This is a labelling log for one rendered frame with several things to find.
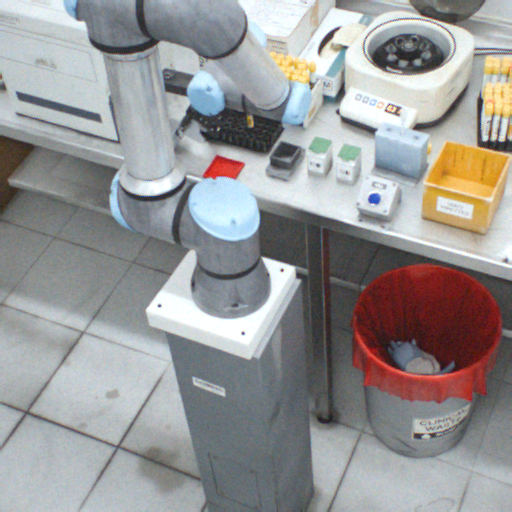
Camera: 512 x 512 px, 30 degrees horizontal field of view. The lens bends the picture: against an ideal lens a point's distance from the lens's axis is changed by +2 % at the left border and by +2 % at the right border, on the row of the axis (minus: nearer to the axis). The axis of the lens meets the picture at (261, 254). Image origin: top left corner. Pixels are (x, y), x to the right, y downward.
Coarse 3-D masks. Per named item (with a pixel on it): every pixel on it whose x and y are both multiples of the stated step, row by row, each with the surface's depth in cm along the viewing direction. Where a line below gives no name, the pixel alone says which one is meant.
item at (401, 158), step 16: (384, 128) 191; (400, 128) 191; (384, 144) 191; (400, 144) 189; (416, 144) 187; (384, 160) 195; (400, 160) 192; (416, 160) 190; (384, 176) 196; (400, 176) 195; (416, 176) 193
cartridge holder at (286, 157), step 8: (280, 144) 200; (288, 144) 200; (272, 152) 198; (280, 152) 201; (288, 152) 201; (296, 152) 198; (304, 152) 201; (272, 160) 198; (280, 160) 197; (288, 160) 199; (296, 160) 199; (272, 168) 198; (280, 168) 198; (288, 168) 197; (280, 176) 198; (288, 176) 197
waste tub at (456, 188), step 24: (456, 144) 187; (432, 168) 183; (456, 168) 192; (480, 168) 189; (504, 168) 181; (432, 192) 181; (456, 192) 178; (480, 192) 190; (504, 192) 190; (432, 216) 186; (456, 216) 183; (480, 216) 180
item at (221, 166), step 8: (216, 160) 203; (224, 160) 203; (232, 160) 202; (208, 168) 201; (216, 168) 201; (224, 168) 201; (232, 168) 201; (240, 168) 200; (208, 176) 199; (216, 176) 200; (224, 176) 200; (232, 176) 199
